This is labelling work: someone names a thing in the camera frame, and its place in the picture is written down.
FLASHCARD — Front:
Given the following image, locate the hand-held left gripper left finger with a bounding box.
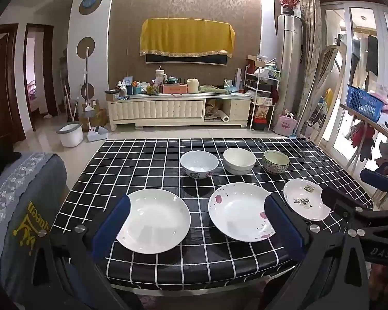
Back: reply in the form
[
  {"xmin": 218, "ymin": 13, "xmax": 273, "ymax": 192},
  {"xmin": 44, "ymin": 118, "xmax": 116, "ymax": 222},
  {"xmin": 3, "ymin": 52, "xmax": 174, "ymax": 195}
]
[{"xmin": 29, "ymin": 195, "xmax": 131, "ymax": 310}]

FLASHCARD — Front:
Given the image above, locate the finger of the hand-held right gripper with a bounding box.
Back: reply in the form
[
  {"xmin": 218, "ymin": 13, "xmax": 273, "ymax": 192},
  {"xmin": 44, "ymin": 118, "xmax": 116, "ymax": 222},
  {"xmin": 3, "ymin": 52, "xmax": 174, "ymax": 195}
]
[
  {"xmin": 360, "ymin": 169, "xmax": 388, "ymax": 198},
  {"xmin": 321, "ymin": 187, "xmax": 373, "ymax": 224}
]

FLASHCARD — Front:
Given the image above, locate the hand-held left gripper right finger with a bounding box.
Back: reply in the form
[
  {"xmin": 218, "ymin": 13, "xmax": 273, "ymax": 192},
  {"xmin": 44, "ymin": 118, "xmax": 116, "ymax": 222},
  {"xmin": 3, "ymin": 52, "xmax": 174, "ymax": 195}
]
[{"xmin": 264, "ymin": 195, "xmax": 371, "ymax": 310}]

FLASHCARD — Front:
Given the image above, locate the small white plate with scraps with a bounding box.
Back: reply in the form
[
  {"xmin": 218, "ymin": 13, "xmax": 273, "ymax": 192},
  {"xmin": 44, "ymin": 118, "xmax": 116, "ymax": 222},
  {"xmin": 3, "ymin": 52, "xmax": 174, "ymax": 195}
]
[{"xmin": 283, "ymin": 178, "xmax": 331, "ymax": 222}]

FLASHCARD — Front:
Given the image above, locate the plain white plate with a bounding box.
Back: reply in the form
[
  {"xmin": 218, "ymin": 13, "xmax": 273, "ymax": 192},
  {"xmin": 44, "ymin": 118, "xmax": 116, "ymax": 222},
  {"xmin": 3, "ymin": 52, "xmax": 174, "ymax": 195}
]
[{"xmin": 116, "ymin": 188, "xmax": 191, "ymax": 254}]

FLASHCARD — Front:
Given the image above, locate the white plate with pink flowers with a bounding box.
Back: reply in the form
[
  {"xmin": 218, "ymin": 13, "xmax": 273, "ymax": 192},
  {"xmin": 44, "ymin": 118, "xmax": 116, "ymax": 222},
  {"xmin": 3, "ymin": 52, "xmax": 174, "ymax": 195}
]
[{"xmin": 208, "ymin": 182, "xmax": 276, "ymax": 243}]

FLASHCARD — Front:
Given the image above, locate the white bowl with floral print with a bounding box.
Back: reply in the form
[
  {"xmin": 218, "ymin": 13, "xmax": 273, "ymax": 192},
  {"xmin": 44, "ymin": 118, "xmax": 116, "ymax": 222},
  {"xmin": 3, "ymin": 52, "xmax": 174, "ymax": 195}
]
[{"xmin": 180, "ymin": 150, "xmax": 219, "ymax": 180}]

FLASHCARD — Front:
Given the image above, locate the red hanging garment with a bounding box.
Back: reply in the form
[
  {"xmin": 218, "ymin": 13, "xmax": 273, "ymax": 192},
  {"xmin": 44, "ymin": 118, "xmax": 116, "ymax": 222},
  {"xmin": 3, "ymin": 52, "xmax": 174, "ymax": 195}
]
[{"xmin": 350, "ymin": 123, "xmax": 376, "ymax": 162}]

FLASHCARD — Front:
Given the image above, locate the black checked tablecloth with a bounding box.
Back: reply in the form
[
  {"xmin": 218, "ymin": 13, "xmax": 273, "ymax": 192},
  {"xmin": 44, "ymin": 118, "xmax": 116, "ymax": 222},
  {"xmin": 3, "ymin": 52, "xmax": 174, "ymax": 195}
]
[{"xmin": 50, "ymin": 137, "xmax": 374, "ymax": 292}]

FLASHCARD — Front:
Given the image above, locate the green patterned bowl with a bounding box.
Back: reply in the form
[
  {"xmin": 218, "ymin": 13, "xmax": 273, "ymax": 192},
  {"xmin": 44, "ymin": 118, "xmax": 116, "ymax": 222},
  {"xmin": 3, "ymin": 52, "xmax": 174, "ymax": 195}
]
[{"xmin": 262, "ymin": 149, "xmax": 290, "ymax": 175}]

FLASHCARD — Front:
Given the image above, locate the blue plastic basket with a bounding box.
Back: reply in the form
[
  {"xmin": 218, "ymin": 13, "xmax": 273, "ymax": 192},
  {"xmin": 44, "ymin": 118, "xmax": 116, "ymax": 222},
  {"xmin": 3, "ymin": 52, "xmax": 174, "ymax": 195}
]
[{"xmin": 346, "ymin": 84, "xmax": 385, "ymax": 123}]

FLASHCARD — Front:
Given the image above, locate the plain white bowl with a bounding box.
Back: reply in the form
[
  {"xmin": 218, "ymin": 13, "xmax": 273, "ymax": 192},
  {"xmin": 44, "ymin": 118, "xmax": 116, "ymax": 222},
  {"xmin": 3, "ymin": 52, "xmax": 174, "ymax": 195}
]
[{"xmin": 223, "ymin": 148, "xmax": 257, "ymax": 176}]

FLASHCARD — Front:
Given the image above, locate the white dustpan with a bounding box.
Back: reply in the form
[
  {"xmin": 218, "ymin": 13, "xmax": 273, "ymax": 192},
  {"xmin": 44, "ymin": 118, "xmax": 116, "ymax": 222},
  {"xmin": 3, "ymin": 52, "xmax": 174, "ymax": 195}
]
[{"xmin": 86, "ymin": 125, "xmax": 109, "ymax": 143}]

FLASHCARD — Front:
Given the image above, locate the white mop bucket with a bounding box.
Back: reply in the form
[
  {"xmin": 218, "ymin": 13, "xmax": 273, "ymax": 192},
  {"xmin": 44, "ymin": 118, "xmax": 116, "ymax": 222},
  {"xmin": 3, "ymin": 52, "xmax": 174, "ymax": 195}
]
[{"xmin": 56, "ymin": 122, "xmax": 84, "ymax": 148}]

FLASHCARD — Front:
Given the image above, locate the pink bag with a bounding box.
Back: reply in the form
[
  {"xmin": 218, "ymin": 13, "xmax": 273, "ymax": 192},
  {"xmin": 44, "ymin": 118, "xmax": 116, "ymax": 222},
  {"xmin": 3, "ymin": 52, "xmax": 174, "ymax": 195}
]
[{"xmin": 274, "ymin": 110, "xmax": 298, "ymax": 137}]

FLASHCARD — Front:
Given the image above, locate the cardboard box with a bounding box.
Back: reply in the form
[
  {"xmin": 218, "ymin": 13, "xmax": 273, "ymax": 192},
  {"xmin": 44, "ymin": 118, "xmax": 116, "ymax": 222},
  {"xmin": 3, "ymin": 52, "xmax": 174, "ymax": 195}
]
[{"xmin": 81, "ymin": 99, "xmax": 109, "ymax": 127}]

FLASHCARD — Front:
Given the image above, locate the cream television cabinet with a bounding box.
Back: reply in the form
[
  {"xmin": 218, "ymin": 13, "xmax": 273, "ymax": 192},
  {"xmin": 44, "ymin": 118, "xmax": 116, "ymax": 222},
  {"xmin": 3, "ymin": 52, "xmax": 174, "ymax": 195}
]
[{"xmin": 107, "ymin": 92, "xmax": 252, "ymax": 131}]

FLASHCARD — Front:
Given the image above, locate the white paper roll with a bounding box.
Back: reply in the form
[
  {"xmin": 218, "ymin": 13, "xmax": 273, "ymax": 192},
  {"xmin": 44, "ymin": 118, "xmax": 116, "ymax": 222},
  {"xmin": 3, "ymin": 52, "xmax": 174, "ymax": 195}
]
[{"xmin": 213, "ymin": 109, "xmax": 231, "ymax": 123}]

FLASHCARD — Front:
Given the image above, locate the patterned beige curtain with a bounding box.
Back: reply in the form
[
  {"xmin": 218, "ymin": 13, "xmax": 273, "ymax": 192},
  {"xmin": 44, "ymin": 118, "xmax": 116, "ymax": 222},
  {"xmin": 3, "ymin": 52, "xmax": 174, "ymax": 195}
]
[{"xmin": 298, "ymin": 0, "xmax": 323, "ymax": 128}]

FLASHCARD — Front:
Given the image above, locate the silver standing air conditioner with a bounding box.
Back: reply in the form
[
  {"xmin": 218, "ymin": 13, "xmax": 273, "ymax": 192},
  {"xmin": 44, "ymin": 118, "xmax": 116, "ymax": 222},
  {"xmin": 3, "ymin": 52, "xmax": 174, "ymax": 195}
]
[{"xmin": 276, "ymin": 14, "xmax": 305, "ymax": 127}]

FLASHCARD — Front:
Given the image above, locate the white mop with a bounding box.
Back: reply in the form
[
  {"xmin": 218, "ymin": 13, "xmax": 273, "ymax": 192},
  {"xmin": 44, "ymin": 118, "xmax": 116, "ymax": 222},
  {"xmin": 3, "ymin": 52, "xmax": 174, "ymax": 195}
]
[{"xmin": 80, "ymin": 47, "xmax": 100, "ymax": 112}]

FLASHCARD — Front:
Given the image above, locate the pink storage box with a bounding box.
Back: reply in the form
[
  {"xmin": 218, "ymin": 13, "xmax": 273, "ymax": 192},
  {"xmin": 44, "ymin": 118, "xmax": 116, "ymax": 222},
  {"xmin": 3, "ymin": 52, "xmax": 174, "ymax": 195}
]
[{"xmin": 162, "ymin": 83, "xmax": 188, "ymax": 95}]

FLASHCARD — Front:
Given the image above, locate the black television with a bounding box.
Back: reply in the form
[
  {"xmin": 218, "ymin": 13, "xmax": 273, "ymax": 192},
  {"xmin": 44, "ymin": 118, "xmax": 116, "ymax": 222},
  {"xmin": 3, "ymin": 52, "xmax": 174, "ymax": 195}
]
[{"xmin": 145, "ymin": 52, "xmax": 229, "ymax": 67}]

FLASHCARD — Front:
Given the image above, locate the vase with pink flowers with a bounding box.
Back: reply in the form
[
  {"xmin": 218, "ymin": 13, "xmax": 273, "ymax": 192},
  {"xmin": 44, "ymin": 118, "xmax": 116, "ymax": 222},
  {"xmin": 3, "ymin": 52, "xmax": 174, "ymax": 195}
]
[{"xmin": 278, "ymin": 0, "xmax": 301, "ymax": 16}]

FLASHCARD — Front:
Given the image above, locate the yellow cloth cover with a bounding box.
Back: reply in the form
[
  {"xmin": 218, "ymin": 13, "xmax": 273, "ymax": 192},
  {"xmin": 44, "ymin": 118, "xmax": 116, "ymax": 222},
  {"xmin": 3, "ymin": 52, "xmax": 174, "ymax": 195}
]
[{"xmin": 139, "ymin": 18, "xmax": 236, "ymax": 59}]

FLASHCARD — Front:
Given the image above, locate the cream arched frame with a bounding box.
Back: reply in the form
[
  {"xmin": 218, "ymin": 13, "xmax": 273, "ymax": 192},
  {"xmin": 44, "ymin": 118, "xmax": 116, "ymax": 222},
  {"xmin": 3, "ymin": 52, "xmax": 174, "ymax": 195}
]
[{"xmin": 302, "ymin": 46, "xmax": 342, "ymax": 144}]

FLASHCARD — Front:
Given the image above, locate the white wire rack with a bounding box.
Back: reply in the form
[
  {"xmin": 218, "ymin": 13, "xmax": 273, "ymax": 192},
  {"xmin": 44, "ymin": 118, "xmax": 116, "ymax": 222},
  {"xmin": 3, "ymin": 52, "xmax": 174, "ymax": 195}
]
[{"xmin": 244, "ymin": 66, "xmax": 281, "ymax": 131}]

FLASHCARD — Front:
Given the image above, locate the brown wooden door frame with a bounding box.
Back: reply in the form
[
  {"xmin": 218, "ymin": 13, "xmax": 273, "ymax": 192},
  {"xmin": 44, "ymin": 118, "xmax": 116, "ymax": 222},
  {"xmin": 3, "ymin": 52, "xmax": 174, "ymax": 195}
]
[
  {"xmin": 23, "ymin": 24, "xmax": 59, "ymax": 117},
  {"xmin": 0, "ymin": 24, "xmax": 27, "ymax": 143}
]

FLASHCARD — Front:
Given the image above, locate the round blue wall decoration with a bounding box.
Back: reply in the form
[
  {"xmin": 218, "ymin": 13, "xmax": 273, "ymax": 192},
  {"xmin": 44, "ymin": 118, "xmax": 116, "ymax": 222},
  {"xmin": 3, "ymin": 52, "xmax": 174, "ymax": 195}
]
[{"xmin": 79, "ymin": 0, "xmax": 103, "ymax": 16}]

